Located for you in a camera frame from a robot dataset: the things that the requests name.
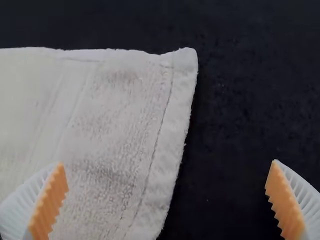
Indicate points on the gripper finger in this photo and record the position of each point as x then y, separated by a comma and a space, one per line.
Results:
290, 200
42, 200

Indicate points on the pale towel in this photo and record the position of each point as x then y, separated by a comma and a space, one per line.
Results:
100, 112

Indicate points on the black mat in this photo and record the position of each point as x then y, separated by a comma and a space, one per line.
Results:
250, 75

